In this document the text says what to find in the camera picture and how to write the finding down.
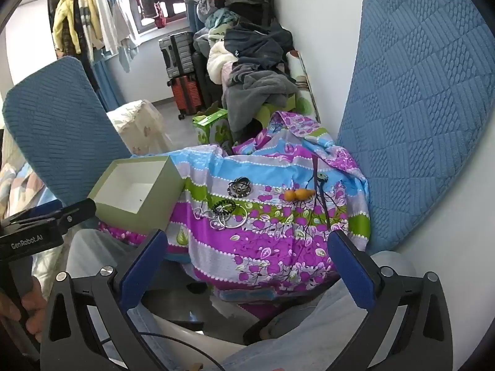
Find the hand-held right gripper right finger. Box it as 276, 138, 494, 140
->
327, 231, 454, 371

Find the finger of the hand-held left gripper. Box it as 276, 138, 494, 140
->
8, 200, 64, 223
52, 198, 97, 233

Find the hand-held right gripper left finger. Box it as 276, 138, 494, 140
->
40, 229, 169, 371

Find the white cardboard box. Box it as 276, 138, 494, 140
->
87, 156, 187, 233

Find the white pearl necklace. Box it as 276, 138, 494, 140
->
192, 204, 226, 233

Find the black bead bracelet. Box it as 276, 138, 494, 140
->
211, 200, 237, 217

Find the silver bangle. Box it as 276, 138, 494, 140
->
216, 204, 250, 229

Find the dark ring bracelet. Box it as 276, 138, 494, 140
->
227, 177, 253, 198

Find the person's left hand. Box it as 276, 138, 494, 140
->
0, 277, 51, 341

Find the patterned bedding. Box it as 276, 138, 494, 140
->
0, 155, 53, 219

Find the person's right leg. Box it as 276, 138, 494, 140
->
222, 250, 419, 371

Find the floral purple blue cloth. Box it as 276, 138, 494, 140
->
98, 111, 372, 310

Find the green printed carton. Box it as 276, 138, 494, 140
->
192, 108, 233, 148

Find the red suitcase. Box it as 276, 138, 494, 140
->
167, 75, 206, 121

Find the light blue hanging garment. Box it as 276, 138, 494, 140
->
116, 38, 140, 73

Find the large blue quilted chair cushion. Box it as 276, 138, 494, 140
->
336, 0, 495, 256

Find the dark plaid hanging garment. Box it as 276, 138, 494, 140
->
73, 0, 102, 83

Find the lime green stool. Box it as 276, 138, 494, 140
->
256, 96, 299, 125

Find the black suitcase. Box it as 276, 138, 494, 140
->
191, 50, 218, 109

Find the grey suitcase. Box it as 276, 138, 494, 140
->
158, 33, 196, 79

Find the yellow hanging jacket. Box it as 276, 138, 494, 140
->
52, 0, 93, 55

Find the pink garment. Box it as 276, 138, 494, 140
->
220, 62, 237, 90

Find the grey fleece garment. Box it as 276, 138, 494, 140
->
222, 65, 299, 144

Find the white fluffy coat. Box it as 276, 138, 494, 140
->
206, 41, 239, 86

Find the red hanging cloth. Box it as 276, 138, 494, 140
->
153, 2, 168, 29

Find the navy jacket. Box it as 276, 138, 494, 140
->
223, 20, 295, 71

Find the thin black cable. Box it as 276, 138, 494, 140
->
104, 328, 226, 371

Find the black cord necklace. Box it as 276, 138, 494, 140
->
310, 154, 342, 225

